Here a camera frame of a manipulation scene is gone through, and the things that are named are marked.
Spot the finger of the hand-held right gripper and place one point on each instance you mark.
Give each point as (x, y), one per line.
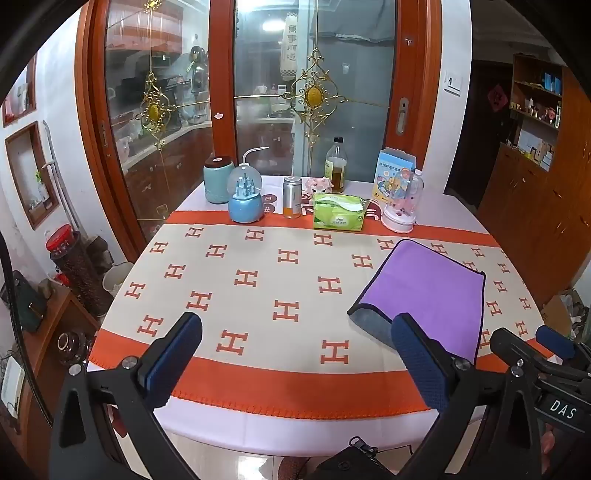
(510, 344)
(556, 342)

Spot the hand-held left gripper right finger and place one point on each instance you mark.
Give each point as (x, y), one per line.
(419, 364)

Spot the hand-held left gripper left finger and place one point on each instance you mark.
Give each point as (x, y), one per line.
(174, 357)

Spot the purple towel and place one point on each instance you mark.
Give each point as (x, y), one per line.
(429, 288)

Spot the cardboard box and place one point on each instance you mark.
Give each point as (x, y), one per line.
(565, 316)

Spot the small glass jar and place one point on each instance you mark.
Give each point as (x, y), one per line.
(72, 347)

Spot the black zipper bag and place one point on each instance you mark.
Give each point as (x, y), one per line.
(355, 461)

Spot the orange cream printed tablecloth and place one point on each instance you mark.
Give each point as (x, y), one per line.
(286, 304)

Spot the glass jar with red lid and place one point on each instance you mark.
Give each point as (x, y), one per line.
(78, 270)

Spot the wooden side cabinet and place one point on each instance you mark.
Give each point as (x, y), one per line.
(44, 397)

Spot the wooden shelf cabinet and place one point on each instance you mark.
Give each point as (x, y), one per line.
(540, 184)

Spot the pink white portable blender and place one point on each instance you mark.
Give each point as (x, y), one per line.
(402, 203)

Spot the dark handbag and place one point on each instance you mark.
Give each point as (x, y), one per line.
(21, 302)

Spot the white flat device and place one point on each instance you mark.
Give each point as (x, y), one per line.
(11, 387)

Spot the green tissue pack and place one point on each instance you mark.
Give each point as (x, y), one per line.
(339, 212)

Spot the blue castle snow globe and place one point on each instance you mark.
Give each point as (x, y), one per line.
(246, 196)

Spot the teal canister with brown lid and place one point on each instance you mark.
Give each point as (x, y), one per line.
(219, 179)

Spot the colourful cartoon paper box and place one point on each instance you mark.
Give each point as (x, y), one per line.
(391, 177)

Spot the silver metal can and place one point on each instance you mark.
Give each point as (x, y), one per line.
(291, 197)

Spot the glass oil bottle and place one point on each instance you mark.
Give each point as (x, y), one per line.
(336, 170)

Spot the metal pole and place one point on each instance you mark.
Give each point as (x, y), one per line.
(57, 175)

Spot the wooden glass sliding door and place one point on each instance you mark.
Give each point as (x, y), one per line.
(258, 92)

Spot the wooden wall niche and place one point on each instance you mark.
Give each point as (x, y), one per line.
(33, 175)
(19, 94)

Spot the red wall decoration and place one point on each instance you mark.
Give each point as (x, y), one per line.
(498, 98)

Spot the white light switch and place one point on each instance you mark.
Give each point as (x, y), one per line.
(453, 83)

